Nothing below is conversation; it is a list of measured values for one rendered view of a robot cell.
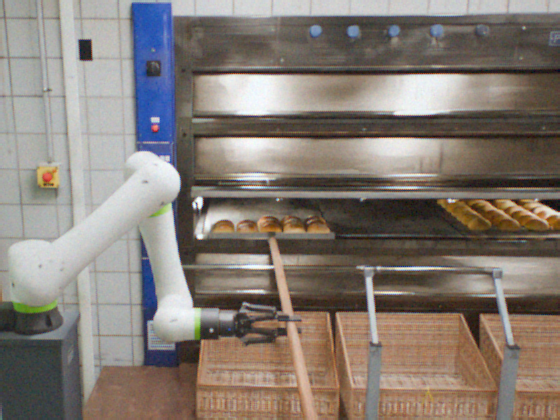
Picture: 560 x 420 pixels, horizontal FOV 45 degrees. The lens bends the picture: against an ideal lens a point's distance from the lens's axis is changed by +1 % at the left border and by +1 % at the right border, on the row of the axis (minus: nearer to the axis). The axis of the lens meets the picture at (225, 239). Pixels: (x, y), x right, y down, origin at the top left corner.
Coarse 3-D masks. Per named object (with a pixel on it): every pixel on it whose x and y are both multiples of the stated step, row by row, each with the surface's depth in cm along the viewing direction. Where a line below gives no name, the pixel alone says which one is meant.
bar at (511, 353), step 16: (304, 272) 260; (320, 272) 259; (336, 272) 259; (352, 272) 259; (368, 272) 257; (384, 272) 258; (400, 272) 258; (416, 272) 258; (432, 272) 258; (448, 272) 257; (464, 272) 257; (480, 272) 257; (496, 272) 256; (368, 288) 256; (496, 288) 255; (368, 304) 253; (512, 352) 241; (368, 368) 247; (512, 368) 243; (368, 384) 247; (512, 384) 244; (368, 400) 248; (512, 400) 246; (368, 416) 250; (496, 416) 252
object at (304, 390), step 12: (276, 252) 263; (276, 264) 249; (276, 276) 238; (288, 300) 214; (288, 312) 203; (288, 324) 195; (288, 336) 189; (300, 348) 180; (300, 360) 172; (300, 372) 166; (300, 384) 160; (300, 396) 156; (312, 408) 149
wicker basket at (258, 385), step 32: (320, 320) 299; (224, 352) 301; (256, 352) 300; (288, 352) 300; (320, 352) 299; (224, 384) 260; (256, 384) 290; (288, 384) 290; (320, 384) 290; (224, 416) 264; (256, 416) 263; (288, 416) 263; (320, 416) 262
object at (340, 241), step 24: (216, 240) 296; (240, 240) 295; (264, 240) 295; (288, 240) 295; (312, 240) 294; (336, 240) 294; (360, 240) 294; (384, 240) 293; (408, 240) 293; (432, 240) 293; (456, 240) 293; (480, 240) 292; (504, 240) 292; (528, 240) 292; (552, 240) 292
